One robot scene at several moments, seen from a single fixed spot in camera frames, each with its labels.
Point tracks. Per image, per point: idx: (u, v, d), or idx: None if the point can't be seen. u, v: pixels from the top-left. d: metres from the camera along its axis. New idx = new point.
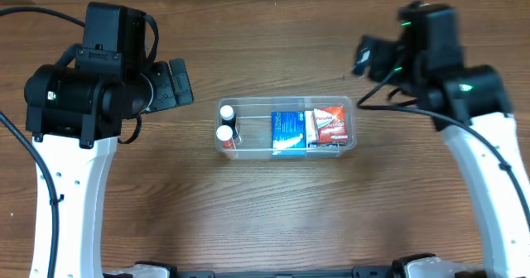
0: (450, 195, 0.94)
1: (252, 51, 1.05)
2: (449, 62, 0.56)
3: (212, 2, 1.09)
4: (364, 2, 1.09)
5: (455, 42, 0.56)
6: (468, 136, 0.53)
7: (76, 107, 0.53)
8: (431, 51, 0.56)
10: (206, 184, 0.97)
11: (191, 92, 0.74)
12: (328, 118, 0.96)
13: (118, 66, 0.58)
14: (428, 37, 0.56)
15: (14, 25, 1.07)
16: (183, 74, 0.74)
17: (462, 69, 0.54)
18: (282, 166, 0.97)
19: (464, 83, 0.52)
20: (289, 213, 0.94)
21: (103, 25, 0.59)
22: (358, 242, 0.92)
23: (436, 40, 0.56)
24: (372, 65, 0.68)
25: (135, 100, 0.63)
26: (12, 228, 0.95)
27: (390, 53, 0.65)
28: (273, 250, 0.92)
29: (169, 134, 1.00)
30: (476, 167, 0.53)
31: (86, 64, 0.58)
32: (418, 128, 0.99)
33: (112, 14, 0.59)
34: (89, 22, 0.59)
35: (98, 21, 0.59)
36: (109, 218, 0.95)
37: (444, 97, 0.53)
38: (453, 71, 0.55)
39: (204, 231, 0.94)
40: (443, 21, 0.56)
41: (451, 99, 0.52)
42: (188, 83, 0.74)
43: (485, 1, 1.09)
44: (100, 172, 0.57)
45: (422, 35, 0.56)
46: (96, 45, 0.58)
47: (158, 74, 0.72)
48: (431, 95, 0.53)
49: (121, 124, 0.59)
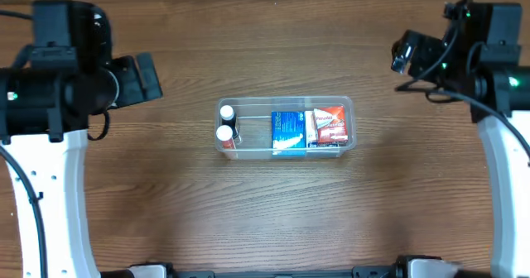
0: (452, 195, 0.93)
1: (252, 51, 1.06)
2: (501, 58, 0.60)
3: (213, 2, 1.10)
4: (364, 2, 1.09)
5: (512, 40, 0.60)
6: (503, 131, 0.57)
7: (40, 103, 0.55)
8: (488, 43, 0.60)
10: (206, 184, 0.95)
11: (159, 86, 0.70)
12: (328, 118, 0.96)
13: (74, 60, 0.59)
14: (489, 30, 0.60)
15: None
16: (150, 68, 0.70)
17: (511, 65, 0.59)
18: (282, 166, 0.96)
19: (512, 78, 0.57)
20: (290, 212, 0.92)
21: (52, 24, 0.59)
22: (358, 242, 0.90)
23: (497, 32, 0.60)
24: (412, 61, 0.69)
25: (98, 92, 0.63)
26: (11, 228, 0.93)
27: (435, 50, 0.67)
28: (274, 250, 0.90)
29: (169, 134, 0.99)
30: (504, 159, 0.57)
31: (41, 63, 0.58)
32: (419, 128, 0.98)
33: (60, 10, 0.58)
34: (36, 21, 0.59)
35: (45, 19, 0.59)
36: (109, 218, 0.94)
37: (490, 87, 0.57)
38: (504, 66, 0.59)
39: (204, 232, 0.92)
40: (509, 11, 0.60)
41: (497, 90, 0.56)
42: (156, 76, 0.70)
43: (485, 1, 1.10)
44: (76, 164, 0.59)
45: (485, 26, 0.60)
46: (49, 44, 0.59)
47: (123, 69, 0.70)
48: (477, 83, 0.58)
49: (88, 116, 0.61)
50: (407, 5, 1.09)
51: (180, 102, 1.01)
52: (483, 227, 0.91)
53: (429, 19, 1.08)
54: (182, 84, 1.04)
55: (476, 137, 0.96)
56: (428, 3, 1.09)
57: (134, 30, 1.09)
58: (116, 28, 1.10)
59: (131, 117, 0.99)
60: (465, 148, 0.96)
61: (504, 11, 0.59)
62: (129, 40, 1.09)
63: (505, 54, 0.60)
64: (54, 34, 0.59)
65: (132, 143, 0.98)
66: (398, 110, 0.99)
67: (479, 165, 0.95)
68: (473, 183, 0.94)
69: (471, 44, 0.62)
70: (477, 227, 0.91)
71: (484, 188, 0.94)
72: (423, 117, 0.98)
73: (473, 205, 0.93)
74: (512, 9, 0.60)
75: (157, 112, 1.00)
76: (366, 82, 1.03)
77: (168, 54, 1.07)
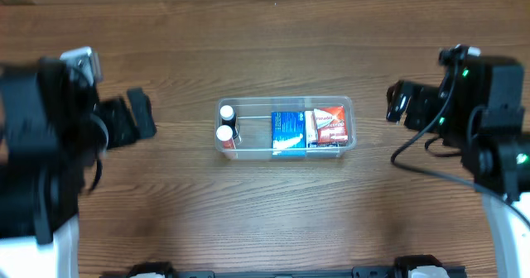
0: (453, 195, 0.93)
1: (252, 52, 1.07)
2: (506, 124, 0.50)
3: (213, 2, 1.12)
4: (364, 2, 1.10)
5: (516, 102, 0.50)
6: (512, 216, 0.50)
7: None
8: (488, 107, 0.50)
10: (206, 184, 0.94)
11: (153, 127, 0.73)
12: (328, 118, 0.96)
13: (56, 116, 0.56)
14: (488, 93, 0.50)
15: (16, 26, 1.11)
16: (142, 107, 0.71)
17: (519, 135, 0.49)
18: (282, 166, 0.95)
19: (520, 152, 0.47)
20: (290, 212, 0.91)
21: (20, 88, 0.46)
22: (358, 242, 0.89)
23: (497, 96, 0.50)
24: (411, 112, 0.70)
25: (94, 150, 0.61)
26: None
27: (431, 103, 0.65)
28: (274, 250, 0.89)
29: (168, 134, 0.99)
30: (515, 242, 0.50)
31: None
32: None
33: (28, 84, 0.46)
34: (2, 98, 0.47)
35: (16, 89, 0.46)
36: (108, 218, 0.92)
37: (495, 161, 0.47)
38: (510, 135, 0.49)
39: (203, 231, 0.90)
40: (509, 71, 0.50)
41: (504, 170, 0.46)
42: (149, 117, 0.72)
43: (484, 2, 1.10)
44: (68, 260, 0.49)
45: (482, 90, 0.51)
46: (23, 121, 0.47)
47: (111, 111, 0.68)
48: (480, 156, 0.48)
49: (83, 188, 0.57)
50: (406, 6, 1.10)
51: (180, 103, 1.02)
52: (483, 227, 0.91)
53: (428, 19, 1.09)
54: (183, 84, 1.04)
55: None
56: (427, 3, 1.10)
57: (135, 30, 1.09)
58: (117, 29, 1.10)
59: None
60: None
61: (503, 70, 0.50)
62: (130, 41, 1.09)
63: (508, 119, 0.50)
64: (26, 110, 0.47)
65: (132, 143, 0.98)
66: None
67: None
68: None
69: (469, 105, 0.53)
70: (478, 227, 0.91)
71: None
72: None
73: (474, 204, 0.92)
74: (512, 69, 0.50)
75: (158, 112, 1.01)
76: (366, 82, 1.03)
77: (168, 55, 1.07)
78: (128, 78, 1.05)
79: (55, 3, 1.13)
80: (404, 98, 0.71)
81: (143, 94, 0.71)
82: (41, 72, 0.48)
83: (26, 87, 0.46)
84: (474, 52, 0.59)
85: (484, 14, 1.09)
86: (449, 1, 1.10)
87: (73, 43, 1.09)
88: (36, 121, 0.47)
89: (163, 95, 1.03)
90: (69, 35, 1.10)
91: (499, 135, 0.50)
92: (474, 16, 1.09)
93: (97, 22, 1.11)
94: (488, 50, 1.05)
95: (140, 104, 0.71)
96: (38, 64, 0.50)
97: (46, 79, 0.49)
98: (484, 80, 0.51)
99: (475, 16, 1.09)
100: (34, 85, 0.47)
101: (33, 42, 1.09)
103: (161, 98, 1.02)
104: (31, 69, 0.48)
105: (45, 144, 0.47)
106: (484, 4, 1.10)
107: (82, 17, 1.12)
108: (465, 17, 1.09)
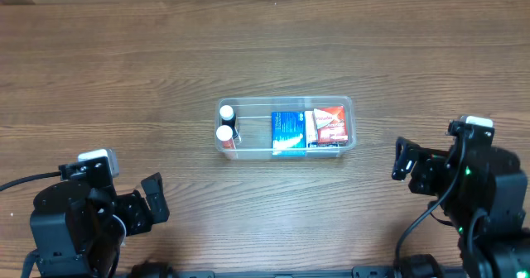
0: None
1: (252, 51, 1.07)
2: (503, 229, 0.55)
3: (213, 2, 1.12)
4: (364, 2, 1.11)
5: (516, 208, 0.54)
6: None
7: (63, 267, 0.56)
8: (490, 215, 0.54)
10: (206, 184, 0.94)
11: (165, 210, 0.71)
12: (328, 118, 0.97)
13: (82, 266, 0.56)
14: (492, 200, 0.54)
15: (16, 26, 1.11)
16: (156, 194, 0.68)
17: (516, 243, 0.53)
18: (282, 166, 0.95)
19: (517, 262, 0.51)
20: (289, 212, 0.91)
21: (51, 229, 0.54)
22: (358, 242, 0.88)
23: (500, 204, 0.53)
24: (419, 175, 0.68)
25: (118, 244, 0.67)
26: (11, 228, 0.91)
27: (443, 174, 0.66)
28: (274, 250, 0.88)
29: (169, 134, 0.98)
30: None
31: (53, 271, 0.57)
32: (419, 127, 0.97)
33: (59, 223, 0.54)
34: (37, 238, 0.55)
35: (47, 232, 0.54)
36: None
37: (493, 272, 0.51)
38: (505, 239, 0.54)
39: (203, 231, 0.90)
40: (508, 171, 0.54)
41: None
42: (163, 201, 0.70)
43: (485, 2, 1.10)
44: None
45: (485, 193, 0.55)
46: (56, 249, 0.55)
47: (129, 206, 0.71)
48: (479, 267, 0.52)
49: (110, 265, 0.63)
50: (407, 5, 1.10)
51: (180, 103, 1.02)
52: None
53: (428, 19, 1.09)
54: (182, 84, 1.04)
55: None
56: (427, 3, 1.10)
57: (135, 30, 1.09)
58: (117, 28, 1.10)
59: (131, 117, 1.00)
60: None
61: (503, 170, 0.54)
62: (129, 40, 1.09)
63: (509, 223, 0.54)
64: (58, 245, 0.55)
65: (132, 143, 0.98)
66: (398, 110, 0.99)
67: None
68: None
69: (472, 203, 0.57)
70: None
71: None
72: (423, 116, 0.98)
73: None
74: (513, 174, 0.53)
75: (157, 112, 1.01)
76: (366, 82, 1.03)
77: (168, 54, 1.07)
78: (128, 77, 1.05)
79: (55, 3, 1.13)
80: (412, 162, 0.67)
81: (157, 184, 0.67)
82: (69, 208, 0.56)
83: (55, 227, 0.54)
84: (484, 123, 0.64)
85: (484, 13, 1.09)
86: (449, 1, 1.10)
87: (72, 43, 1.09)
88: (65, 254, 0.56)
89: (162, 95, 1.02)
90: (69, 35, 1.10)
91: (502, 241, 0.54)
92: (474, 16, 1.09)
93: (97, 22, 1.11)
94: (487, 50, 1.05)
95: (155, 195, 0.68)
96: (65, 193, 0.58)
97: (72, 210, 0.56)
98: (488, 188, 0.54)
99: (475, 15, 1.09)
100: (63, 227, 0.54)
101: (33, 42, 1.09)
103: (161, 98, 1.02)
104: (61, 204, 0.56)
105: (74, 270, 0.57)
106: (484, 3, 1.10)
107: (82, 16, 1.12)
108: (465, 17, 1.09)
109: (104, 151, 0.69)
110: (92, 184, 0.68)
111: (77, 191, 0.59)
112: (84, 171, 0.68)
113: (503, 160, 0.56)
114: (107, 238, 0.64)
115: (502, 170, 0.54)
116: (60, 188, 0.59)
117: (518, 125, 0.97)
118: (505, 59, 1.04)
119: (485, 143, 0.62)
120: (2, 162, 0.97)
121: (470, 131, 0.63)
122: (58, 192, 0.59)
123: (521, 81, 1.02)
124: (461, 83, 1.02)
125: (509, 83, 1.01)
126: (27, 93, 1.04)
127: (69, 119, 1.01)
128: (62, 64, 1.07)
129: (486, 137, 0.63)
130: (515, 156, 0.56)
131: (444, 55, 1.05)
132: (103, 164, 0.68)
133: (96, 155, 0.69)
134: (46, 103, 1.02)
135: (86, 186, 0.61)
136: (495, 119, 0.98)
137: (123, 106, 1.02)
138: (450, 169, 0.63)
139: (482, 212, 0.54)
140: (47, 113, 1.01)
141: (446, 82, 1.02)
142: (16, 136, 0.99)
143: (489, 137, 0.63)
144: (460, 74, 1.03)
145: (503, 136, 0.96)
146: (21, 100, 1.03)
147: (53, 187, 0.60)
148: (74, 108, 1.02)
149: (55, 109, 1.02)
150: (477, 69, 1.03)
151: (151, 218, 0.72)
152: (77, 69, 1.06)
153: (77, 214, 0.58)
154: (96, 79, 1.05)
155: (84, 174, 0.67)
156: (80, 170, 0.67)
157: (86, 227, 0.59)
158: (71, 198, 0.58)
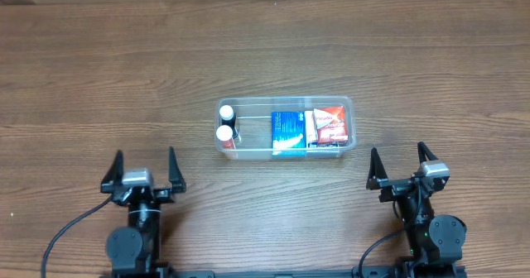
0: (452, 195, 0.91)
1: (252, 52, 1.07)
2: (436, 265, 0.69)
3: (213, 2, 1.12)
4: (364, 2, 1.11)
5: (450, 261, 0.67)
6: None
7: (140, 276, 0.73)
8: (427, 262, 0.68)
10: (206, 184, 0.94)
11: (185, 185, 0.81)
12: (328, 118, 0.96)
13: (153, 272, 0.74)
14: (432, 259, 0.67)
15: (16, 26, 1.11)
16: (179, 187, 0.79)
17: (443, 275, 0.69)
18: (282, 166, 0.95)
19: None
20: (289, 212, 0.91)
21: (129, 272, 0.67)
22: (358, 242, 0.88)
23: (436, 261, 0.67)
24: (387, 195, 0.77)
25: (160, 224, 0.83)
26: (12, 228, 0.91)
27: (403, 200, 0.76)
28: (274, 250, 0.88)
29: (169, 134, 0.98)
30: None
31: None
32: (417, 128, 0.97)
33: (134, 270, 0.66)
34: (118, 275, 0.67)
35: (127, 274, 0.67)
36: (108, 219, 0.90)
37: None
38: (436, 269, 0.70)
39: (204, 231, 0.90)
40: (452, 247, 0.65)
41: None
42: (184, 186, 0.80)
43: (485, 2, 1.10)
44: None
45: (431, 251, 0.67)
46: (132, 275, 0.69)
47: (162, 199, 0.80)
48: None
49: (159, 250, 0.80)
50: (407, 6, 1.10)
51: (180, 103, 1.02)
52: (483, 227, 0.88)
53: (428, 19, 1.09)
54: (182, 84, 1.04)
55: (474, 137, 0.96)
56: (427, 3, 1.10)
57: (135, 30, 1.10)
58: (117, 29, 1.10)
59: (131, 117, 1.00)
60: (465, 148, 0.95)
61: (448, 246, 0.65)
62: (129, 40, 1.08)
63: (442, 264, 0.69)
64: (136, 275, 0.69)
65: (132, 143, 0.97)
66: (398, 110, 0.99)
67: (479, 165, 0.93)
68: (473, 183, 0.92)
69: (420, 245, 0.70)
70: (478, 227, 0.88)
71: (484, 188, 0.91)
72: (423, 116, 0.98)
73: (473, 204, 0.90)
74: (455, 249, 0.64)
75: (157, 112, 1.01)
76: (366, 81, 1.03)
77: (168, 54, 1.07)
78: (128, 77, 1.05)
79: (55, 4, 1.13)
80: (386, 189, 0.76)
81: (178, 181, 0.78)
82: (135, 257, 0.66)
83: (132, 270, 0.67)
84: (444, 171, 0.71)
85: (484, 13, 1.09)
86: (449, 1, 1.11)
87: (72, 43, 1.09)
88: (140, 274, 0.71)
89: (163, 95, 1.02)
90: (69, 35, 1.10)
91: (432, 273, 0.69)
92: (474, 16, 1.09)
93: (97, 22, 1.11)
94: (486, 50, 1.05)
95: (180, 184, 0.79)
96: (125, 244, 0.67)
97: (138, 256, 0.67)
98: (434, 251, 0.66)
99: (475, 15, 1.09)
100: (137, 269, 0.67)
101: (33, 42, 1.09)
103: (161, 98, 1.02)
104: (128, 256, 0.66)
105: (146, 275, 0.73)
106: (484, 3, 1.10)
107: (82, 16, 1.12)
108: (465, 17, 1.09)
109: (144, 178, 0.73)
110: (137, 199, 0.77)
111: (135, 241, 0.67)
112: (132, 191, 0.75)
113: (453, 237, 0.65)
114: (156, 238, 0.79)
115: (446, 246, 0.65)
116: (118, 237, 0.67)
117: (518, 125, 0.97)
118: (504, 59, 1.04)
119: (439, 190, 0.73)
120: (2, 161, 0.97)
121: (430, 182, 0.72)
122: (118, 242, 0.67)
123: (520, 81, 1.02)
124: (461, 83, 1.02)
125: (508, 83, 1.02)
126: (27, 93, 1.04)
127: (69, 119, 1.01)
128: (62, 64, 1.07)
129: (440, 182, 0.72)
130: (464, 231, 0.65)
131: (444, 55, 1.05)
132: (147, 188, 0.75)
133: (138, 182, 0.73)
134: (46, 103, 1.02)
135: (139, 234, 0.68)
136: (495, 119, 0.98)
137: (123, 106, 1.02)
138: (411, 200, 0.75)
139: (423, 260, 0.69)
140: (47, 113, 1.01)
141: (446, 82, 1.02)
142: (16, 136, 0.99)
143: (443, 185, 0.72)
144: (460, 74, 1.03)
145: (503, 136, 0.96)
146: (21, 100, 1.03)
147: (113, 235, 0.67)
148: (74, 108, 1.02)
149: (54, 109, 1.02)
150: (477, 69, 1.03)
151: (174, 189, 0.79)
152: (77, 69, 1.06)
153: (139, 255, 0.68)
154: (97, 79, 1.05)
155: (132, 195, 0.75)
156: (128, 191, 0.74)
157: (145, 253, 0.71)
158: (132, 251, 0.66)
